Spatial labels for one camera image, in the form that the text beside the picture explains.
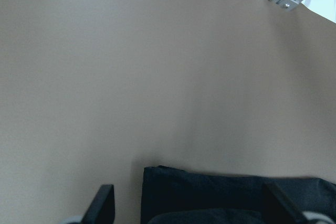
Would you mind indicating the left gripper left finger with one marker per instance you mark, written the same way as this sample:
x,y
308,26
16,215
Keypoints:
x,y
102,207

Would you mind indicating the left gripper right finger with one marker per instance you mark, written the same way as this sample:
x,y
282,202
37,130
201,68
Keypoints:
x,y
278,207

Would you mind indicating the black printed t-shirt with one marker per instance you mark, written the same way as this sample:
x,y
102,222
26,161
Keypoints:
x,y
171,195

